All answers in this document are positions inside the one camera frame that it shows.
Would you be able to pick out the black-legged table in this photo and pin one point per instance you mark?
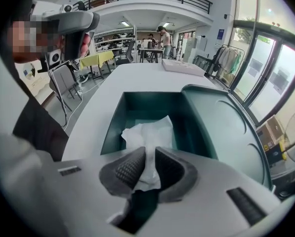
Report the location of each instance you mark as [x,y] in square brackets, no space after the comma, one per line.
[151,49]

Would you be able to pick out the flat white box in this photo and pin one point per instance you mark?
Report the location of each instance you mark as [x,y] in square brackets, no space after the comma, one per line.
[181,67]

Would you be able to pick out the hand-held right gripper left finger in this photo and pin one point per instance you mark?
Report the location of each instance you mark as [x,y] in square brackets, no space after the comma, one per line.
[127,169]

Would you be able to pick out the person's left hand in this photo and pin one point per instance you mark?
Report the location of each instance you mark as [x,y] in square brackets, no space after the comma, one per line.
[85,44]

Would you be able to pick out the blue wall poster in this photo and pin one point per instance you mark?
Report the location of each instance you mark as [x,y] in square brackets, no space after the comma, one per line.
[220,34]

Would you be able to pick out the dark green box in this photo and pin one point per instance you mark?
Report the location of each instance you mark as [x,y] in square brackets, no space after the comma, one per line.
[219,122]

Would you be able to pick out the black office chair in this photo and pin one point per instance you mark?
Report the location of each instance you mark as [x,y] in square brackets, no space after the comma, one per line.
[127,54]

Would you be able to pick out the clothes rack with garments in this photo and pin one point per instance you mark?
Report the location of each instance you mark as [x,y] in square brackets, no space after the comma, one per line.
[227,58]

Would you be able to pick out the person's black shirt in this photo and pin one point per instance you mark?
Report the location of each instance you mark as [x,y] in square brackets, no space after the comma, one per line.
[38,132]

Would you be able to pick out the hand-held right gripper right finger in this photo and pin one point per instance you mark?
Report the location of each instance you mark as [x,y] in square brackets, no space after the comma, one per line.
[172,171]

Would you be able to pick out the table with yellow cloth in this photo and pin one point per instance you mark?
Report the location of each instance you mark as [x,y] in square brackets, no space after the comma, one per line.
[97,58]

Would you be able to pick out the white item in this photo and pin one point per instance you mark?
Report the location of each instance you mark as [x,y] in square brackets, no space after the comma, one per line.
[149,134]

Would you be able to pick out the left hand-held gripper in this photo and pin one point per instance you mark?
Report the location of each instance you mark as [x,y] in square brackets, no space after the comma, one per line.
[73,21]

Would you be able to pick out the cardboard box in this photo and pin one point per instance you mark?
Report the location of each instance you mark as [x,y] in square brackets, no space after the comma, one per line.
[270,132]

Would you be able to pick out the grey chair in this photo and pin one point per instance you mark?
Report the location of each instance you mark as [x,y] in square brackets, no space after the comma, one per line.
[63,79]

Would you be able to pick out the white storage shelf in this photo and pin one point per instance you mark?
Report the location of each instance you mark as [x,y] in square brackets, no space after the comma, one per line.
[115,41]

